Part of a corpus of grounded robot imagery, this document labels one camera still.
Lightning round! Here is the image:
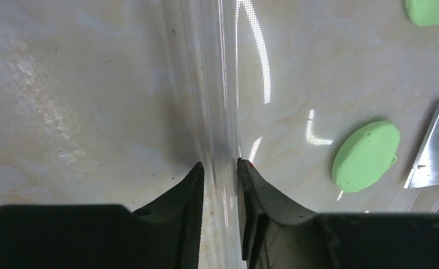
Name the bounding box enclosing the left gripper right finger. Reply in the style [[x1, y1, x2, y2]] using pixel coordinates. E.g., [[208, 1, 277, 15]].
[[236, 159, 439, 268]]

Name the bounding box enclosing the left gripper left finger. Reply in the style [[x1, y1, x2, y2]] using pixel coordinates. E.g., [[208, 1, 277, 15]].
[[0, 163, 204, 268]]

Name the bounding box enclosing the clear plastic tray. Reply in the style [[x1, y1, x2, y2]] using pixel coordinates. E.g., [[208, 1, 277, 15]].
[[165, 1, 439, 268]]

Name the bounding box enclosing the green dough lump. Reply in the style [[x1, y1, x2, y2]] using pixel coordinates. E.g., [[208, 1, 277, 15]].
[[404, 0, 439, 26]]

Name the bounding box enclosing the round cut green wrapper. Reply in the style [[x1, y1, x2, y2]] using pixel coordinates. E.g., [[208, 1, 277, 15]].
[[332, 120, 400, 193]]

